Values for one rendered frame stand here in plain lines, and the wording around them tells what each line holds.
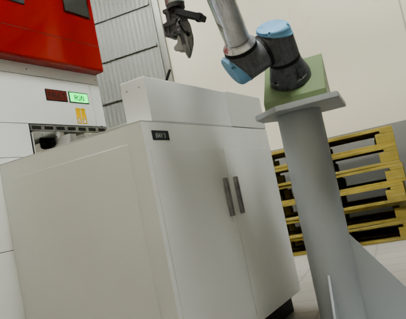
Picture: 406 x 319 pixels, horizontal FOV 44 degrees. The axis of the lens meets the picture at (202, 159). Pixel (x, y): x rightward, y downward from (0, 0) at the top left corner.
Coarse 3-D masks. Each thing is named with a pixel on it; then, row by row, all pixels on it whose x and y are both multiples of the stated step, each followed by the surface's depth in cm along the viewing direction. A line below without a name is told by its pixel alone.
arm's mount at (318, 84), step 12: (312, 60) 187; (312, 72) 181; (324, 72) 181; (312, 84) 176; (324, 84) 173; (264, 96) 182; (276, 96) 179; (288, 96) 176; (300, 96) 175; (312, 96) 173
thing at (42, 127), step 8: (32, 128) 191; (40, 128) 194; (48, 128) 198; (56, 128) 202; (64, 128) 206; (72, 128) 210; (80, 128) 214; (88, 128) 218; (96, 128) 223; (104, 128) 227
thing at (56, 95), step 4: (48, 92) 202; (52, 92) 204; (56, 92) 206; (60, 92) 208; (64, 92) 210; (48, 96) 202; (52, 96) 204; (56, 96) 206; (60, 96) 208; (64, 96) 210; (64, 100) 209
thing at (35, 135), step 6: (30, 132) 190; (36, 132) 191; (42, 132) 194; (48, 132) 196; (54, 132) 199; (60, 132) 202; (66, 132) 205; (72, 132) 208; (78, 132) 211; (84, 132) 214; (36, 138) 190; (42, 138) 195; (48, 138) 197; (54, 138) 200; (36, 144) 190; (36, 150) 189; (42, 150) 192
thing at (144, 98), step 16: (144, 80) 151; (160, 80) 159; (128, 96) 154; (144, 96) 151; (160, 96) 157; (176, 96) 165; (192, 96) 175; (208, 96) 186; (224, 96) 197; (128, 112) 154; (144, 112) 151; (160, 112) 155; (176, 112) 163; (192, 112) 172; (208, 112) 183; (224, 112) 194
